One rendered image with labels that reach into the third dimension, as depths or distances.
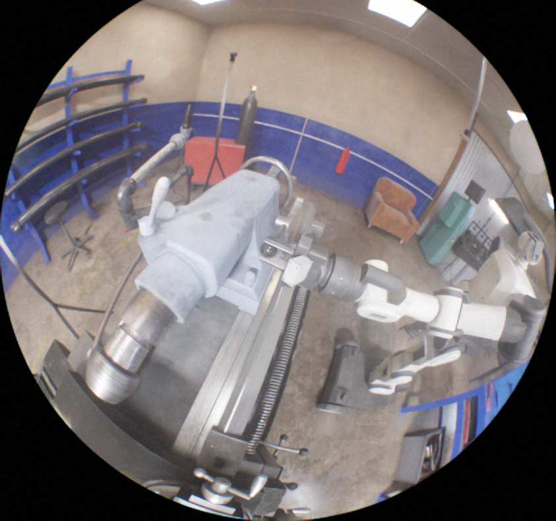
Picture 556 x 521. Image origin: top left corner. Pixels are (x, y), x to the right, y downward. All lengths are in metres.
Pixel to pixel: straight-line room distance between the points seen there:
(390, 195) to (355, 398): 3.15
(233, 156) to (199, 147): 0.51
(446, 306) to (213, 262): 0.54
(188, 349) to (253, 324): 0.26
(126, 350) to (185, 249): 0.18
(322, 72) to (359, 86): 0.71
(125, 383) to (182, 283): 0.18
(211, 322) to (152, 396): 0.37
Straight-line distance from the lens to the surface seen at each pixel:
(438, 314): 0.54
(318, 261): 0.33
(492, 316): 0.56
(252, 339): 0.56
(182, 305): 0.29
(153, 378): 0.70
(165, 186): 0.22
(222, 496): 0.42
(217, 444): 0.52
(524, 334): 0.60
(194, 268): 0.30
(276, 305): 0.59
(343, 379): 1.40
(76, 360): 0.70
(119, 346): 0.30
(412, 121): 3.91
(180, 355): 0.68
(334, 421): 1.60
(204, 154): 2.62
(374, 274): 0.34
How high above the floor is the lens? 1.37
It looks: 42 degrees down
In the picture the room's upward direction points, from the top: 18 degrees clockwise
